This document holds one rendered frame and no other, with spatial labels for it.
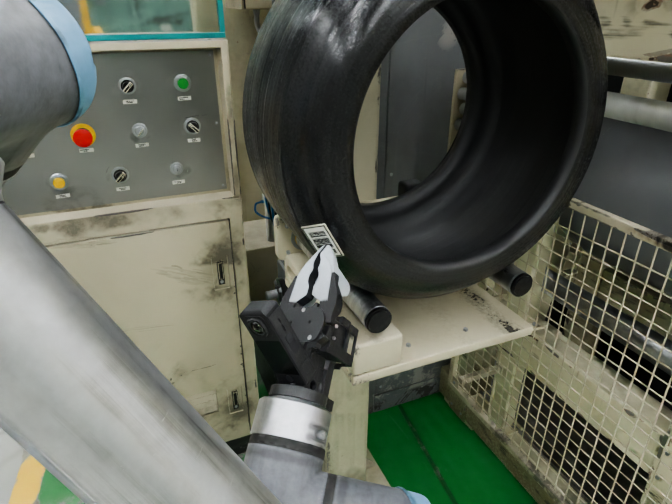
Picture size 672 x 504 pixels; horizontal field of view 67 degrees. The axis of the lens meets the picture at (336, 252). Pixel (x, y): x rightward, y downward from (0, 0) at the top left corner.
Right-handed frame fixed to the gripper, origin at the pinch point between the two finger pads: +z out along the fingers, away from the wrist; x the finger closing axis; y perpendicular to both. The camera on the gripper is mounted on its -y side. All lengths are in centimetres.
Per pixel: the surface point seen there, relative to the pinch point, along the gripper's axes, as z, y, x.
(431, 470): -13, 115, -32
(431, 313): 6.4, 36.4, -0.3
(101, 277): 8, 12, -76
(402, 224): 23.6, 30.0, -6.1
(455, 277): 5.5, 20.7, 10.6
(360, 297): 0.0, 14.9, -2.5
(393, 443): -6, 114, -46
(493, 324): 5.7, 40.7, 10.4
